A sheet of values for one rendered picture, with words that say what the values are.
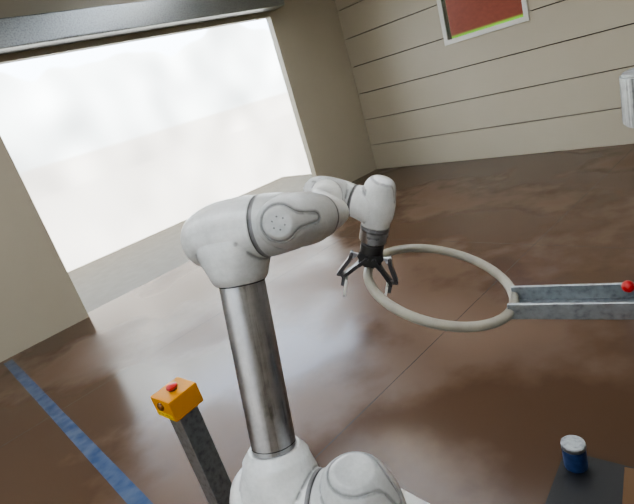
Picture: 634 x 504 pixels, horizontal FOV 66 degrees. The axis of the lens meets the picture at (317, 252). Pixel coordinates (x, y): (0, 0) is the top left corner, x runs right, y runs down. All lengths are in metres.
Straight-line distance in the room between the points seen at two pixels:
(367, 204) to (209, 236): 0.59
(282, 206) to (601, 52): 7.04
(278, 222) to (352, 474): 0.52
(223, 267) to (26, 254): 5.72
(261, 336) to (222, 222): 0.25
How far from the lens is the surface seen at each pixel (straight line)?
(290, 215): 0.88
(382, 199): 1.43
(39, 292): 6.71
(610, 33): 7.69
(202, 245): 1.01
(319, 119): 9.01
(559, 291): 1.63
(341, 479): 1.05
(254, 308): 1.02
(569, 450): 2.53
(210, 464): 1.94
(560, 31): 7.86
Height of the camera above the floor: 1.90
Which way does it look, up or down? 18 degrees down
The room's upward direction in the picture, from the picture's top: 17 degrees counter-clockwise
